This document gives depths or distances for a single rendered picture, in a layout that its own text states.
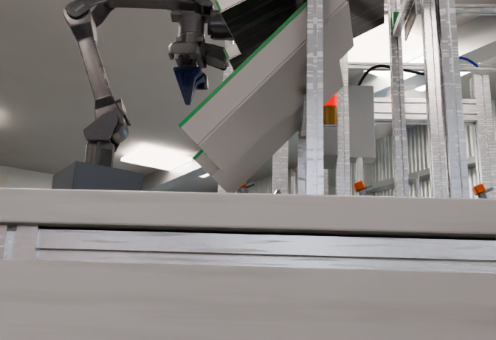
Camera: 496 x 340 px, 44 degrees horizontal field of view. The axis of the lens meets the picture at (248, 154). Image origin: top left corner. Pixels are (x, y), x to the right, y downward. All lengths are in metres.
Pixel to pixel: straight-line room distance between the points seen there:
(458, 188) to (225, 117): 0.31
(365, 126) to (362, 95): 0.13
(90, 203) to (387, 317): 0.26
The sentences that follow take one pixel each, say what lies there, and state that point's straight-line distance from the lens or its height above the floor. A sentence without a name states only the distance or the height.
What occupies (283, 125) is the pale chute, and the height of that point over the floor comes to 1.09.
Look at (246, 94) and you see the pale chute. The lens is 0.82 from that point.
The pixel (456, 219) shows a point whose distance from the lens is 0.52.
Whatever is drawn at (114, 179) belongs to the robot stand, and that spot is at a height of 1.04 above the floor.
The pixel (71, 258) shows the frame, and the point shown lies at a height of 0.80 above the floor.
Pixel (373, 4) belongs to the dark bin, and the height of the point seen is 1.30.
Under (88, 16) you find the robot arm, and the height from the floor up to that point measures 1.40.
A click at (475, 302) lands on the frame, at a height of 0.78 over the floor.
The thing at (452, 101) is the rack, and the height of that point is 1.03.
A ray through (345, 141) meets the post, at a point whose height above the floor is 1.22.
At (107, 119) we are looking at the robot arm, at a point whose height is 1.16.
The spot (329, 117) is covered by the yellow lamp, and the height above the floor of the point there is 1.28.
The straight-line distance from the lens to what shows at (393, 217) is 0.51.
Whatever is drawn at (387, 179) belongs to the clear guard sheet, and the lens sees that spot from 2.71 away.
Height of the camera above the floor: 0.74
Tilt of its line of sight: 17 degrees up
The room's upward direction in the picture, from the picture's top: 2 degrees clockwise
